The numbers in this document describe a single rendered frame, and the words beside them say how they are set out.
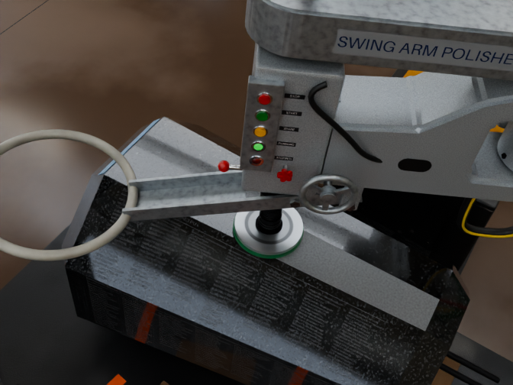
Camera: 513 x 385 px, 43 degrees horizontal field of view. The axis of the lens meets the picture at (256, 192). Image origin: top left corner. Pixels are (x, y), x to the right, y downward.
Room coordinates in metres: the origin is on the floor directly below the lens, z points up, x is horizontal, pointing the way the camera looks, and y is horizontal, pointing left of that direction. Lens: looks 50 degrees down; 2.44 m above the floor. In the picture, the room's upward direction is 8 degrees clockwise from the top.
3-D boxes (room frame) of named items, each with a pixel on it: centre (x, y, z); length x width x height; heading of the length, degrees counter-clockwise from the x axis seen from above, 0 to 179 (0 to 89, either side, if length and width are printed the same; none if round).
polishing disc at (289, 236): (1.22, -0.05, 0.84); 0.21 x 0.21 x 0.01
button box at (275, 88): (1.10, 0.01, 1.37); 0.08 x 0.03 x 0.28; 93
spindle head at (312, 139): (1.22, -0.13, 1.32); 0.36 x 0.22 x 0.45; 93
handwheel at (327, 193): (1.11, -0.18, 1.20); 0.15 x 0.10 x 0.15; 93
